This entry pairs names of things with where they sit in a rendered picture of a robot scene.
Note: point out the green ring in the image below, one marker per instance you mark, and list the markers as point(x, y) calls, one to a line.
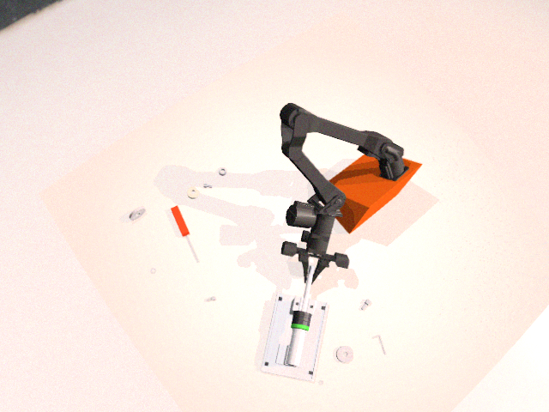
point(299, 326)

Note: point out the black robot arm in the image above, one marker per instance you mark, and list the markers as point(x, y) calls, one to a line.
point(296, 123)

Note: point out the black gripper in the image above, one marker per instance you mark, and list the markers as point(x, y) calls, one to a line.
point(318, 244)

